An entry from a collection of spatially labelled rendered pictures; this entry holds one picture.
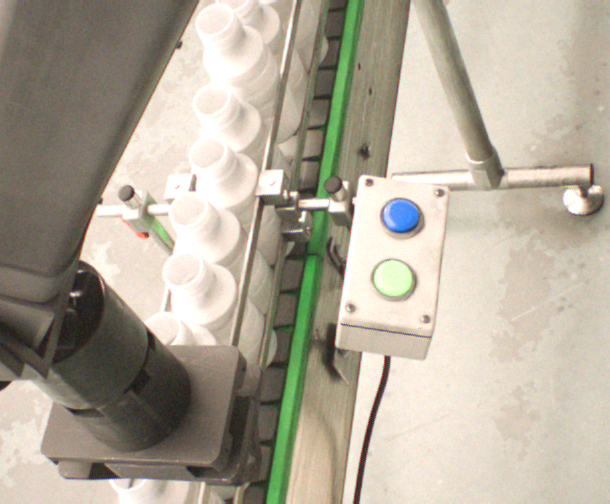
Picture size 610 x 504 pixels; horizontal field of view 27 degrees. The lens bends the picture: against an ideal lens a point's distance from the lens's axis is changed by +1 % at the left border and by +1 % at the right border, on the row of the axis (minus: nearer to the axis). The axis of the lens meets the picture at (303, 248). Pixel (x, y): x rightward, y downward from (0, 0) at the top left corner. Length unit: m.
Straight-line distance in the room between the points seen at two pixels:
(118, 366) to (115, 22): 0.27
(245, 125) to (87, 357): 0.62
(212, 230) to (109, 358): 0.52
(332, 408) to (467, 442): 0.94
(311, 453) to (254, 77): 0.36
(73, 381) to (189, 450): 0.09
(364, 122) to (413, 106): 1.17
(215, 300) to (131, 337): 0.48
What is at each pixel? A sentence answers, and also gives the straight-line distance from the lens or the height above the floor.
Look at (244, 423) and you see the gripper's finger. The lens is 0.68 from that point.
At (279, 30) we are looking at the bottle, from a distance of 1.25.
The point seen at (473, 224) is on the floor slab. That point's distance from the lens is 2.39.
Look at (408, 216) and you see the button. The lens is 1.09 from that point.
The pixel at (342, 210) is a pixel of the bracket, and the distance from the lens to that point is 1.14.
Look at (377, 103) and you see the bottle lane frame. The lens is 1.46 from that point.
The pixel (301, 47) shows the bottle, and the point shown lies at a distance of 1.33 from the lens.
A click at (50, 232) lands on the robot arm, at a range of 0.47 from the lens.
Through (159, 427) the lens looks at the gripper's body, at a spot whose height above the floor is 1.47.
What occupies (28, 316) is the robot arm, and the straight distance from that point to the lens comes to 0.53.
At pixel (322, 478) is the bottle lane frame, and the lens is 1.26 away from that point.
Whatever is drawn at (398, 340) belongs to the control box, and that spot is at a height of 1.08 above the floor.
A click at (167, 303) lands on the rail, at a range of 1.13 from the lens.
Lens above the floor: 2.02
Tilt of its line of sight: 55 degrees down
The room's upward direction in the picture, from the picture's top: 32 degrees counter-clockwise
